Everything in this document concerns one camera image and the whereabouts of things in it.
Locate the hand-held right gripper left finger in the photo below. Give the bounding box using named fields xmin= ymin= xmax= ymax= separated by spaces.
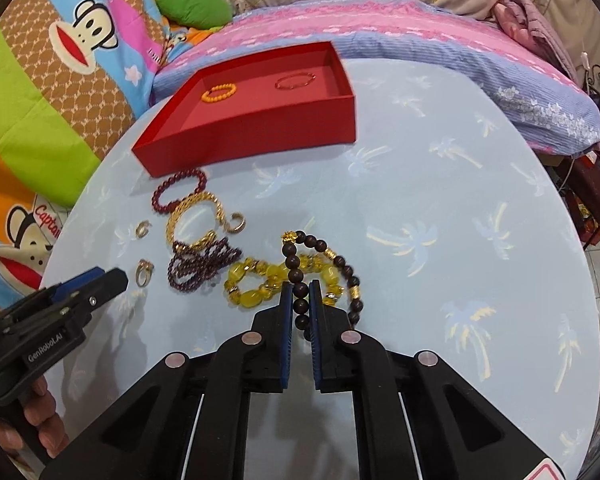
xmin=40 ymin=284 xmax=295 ymax=480

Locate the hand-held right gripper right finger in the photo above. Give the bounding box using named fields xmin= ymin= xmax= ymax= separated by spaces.
xmin=307 ymin=280 xmax=567 ymax=480

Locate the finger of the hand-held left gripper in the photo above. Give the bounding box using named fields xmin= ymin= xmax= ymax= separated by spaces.
xmin=0 ymin=266 xmax=105 ymax=318
xmin=40 ymin=268 xmax=130 ymax=333

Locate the gold ring with stone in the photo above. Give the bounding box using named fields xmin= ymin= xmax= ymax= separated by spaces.
xmin=135 ymin=259 xmax=156 ymax=287

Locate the dark brown bead bracelet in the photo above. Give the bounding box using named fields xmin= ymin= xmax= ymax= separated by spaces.
xmin=280 ymin=230 xmax=366 ymax=344

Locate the yellow amber bead bracelet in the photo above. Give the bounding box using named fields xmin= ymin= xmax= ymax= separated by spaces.
xmin=223 ymin=255 xmax=344 ymax=311

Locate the purple multi-strand bead bracelet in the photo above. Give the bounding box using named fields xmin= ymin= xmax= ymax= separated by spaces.
xmin=167 ymin=237 xmax=244 ymax=292

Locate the gold chain bracelet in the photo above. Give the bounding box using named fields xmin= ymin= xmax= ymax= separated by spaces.
xmin=166 ymin=191 xmax=227 ymax=252

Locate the dark red bead bracelet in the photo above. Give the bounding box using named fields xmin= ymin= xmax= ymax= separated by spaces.
xmin=152 ymin=168 xmax=209 ymax=214

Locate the red cardboard box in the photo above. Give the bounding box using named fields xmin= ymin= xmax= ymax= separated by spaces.
xmin=131 ymin=41 xmax=357 ymax=178

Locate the person's left hand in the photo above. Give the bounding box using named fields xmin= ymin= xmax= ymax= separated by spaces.
xmin=0 ymin=377 xmax=73 ymax=461

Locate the light blue palm tablecloth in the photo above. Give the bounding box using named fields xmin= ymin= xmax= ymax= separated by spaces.
xmin=39 ymin=52 xmax=600 ymax=480

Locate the monkey print blanket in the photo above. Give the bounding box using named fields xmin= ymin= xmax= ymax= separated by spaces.
xmin=0 ymin=0 xmax=221 ymax=313

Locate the thin rose gold bangle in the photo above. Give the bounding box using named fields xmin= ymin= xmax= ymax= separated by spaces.
xmin=273 ymin=73 xmax=316 ymax=92

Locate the green pillow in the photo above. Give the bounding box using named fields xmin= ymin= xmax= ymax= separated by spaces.
xmin=157 ymin=0 xmax=233 ymax=30

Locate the dark wooden furniture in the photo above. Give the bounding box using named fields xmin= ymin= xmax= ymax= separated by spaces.
xmin=562 ymin=152 xmax=600 ymax=252

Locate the pink blue striped quilt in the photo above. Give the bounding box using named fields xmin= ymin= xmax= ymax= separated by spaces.
xmin=152 ymin=0 xmax=600 ymax=157

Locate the folded pink cloth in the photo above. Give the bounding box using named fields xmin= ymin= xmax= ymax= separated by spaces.
xmin=495 ymin=0 xmax=579 ymax=87

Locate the orange bead bracelet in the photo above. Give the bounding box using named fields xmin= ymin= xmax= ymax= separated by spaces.
xmin=201 ymin=83 xmax=239 ymax=105

